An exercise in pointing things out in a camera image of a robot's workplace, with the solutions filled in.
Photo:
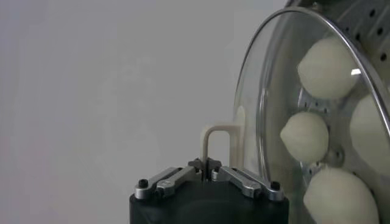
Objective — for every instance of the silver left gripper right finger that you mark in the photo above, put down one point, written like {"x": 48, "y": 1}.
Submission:
{"x": 243, "y": 182}

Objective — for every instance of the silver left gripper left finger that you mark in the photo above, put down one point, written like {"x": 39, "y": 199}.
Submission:
{"x": 170, "y": 182}

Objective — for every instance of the white steamed baozi bun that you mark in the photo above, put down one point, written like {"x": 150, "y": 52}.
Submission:
{"x": 370, "y": 134}
{"x": 304, "y": 137}
{"x": 327, "y": 68}
{"x": 341, "y": 198}

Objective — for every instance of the round glass pot lid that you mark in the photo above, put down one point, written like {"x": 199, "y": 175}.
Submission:
{"x": 274, "y": 91}

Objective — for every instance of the stainless steel steamer basket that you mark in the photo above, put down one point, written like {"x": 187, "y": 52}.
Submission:
{"x": 374, "y": 21}

